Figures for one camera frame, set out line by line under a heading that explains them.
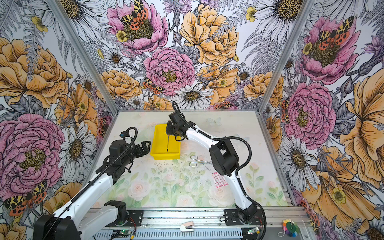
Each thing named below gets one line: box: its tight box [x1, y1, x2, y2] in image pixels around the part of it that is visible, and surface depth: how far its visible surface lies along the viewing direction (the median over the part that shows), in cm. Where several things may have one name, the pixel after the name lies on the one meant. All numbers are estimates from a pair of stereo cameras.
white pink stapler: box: [180, 221, 194, 232], surface depth 72 cm
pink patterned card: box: [212, 172, 229, 188], surface depth 88 cm
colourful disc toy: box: [282, 218, 299, 238], surface depth 72 cm
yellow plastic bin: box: [150, 124, 181, 160], surface depth 96 cm
